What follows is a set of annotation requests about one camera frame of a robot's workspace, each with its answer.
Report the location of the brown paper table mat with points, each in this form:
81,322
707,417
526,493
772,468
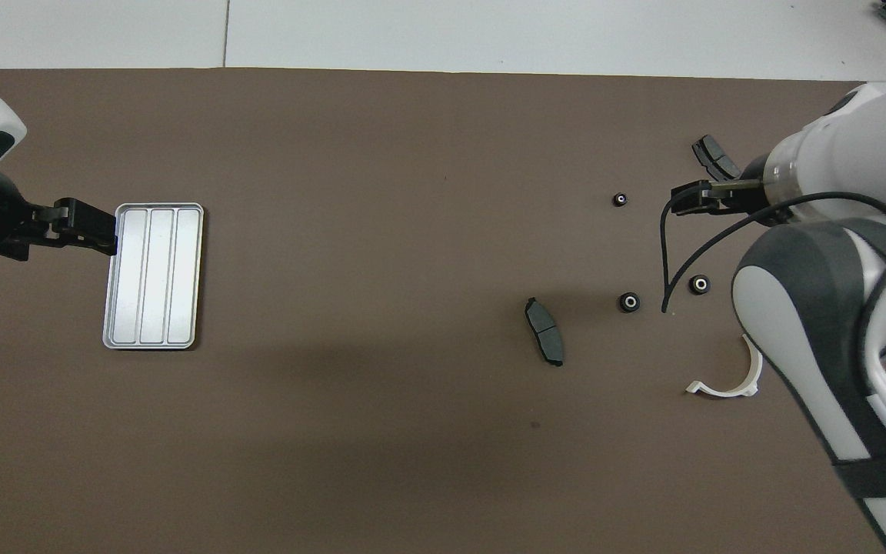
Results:
412,231

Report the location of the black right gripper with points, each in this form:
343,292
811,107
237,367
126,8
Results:
754,204

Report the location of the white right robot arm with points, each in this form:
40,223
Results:
820,308

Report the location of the short dark brake pad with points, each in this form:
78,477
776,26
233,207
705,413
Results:
712,154

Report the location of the long grey brake pad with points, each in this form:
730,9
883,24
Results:
544,327

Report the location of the white curved plastic bracket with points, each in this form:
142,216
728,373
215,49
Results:
727,392

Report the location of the silver metal tray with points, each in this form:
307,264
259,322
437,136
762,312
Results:
154,277

